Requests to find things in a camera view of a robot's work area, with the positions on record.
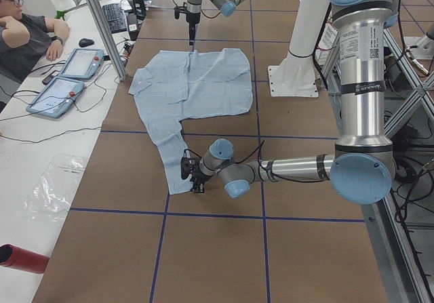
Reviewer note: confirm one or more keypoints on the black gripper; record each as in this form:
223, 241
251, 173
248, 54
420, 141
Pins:
197, 176
192, 18

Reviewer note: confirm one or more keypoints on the light blue button shirt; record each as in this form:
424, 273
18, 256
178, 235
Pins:
175, 86

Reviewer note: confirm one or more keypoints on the black computer keyboard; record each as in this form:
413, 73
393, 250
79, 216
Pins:
115, 17

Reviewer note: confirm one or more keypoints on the black computer mouse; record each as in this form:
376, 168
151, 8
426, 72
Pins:
84, 42

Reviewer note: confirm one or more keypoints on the far blue teach pendant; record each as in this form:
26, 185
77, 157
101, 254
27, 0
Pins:
82, 64

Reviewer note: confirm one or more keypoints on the blue teach pendant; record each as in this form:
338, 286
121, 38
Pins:
56, 98
82, 64

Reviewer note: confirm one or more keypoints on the clear plastic bag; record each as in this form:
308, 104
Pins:
53, 194

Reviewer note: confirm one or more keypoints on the near blue teach pendant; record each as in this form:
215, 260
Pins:
56, 98

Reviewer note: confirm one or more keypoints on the seated person grey shirt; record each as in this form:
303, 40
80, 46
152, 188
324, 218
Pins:
26, 38

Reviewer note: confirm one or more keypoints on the red cylinder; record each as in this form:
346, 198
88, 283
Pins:
23, 259

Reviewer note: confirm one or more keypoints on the white camera mast base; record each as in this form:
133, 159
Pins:
295, 75

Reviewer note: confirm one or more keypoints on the aluminium frame post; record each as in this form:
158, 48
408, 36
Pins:
107, 38

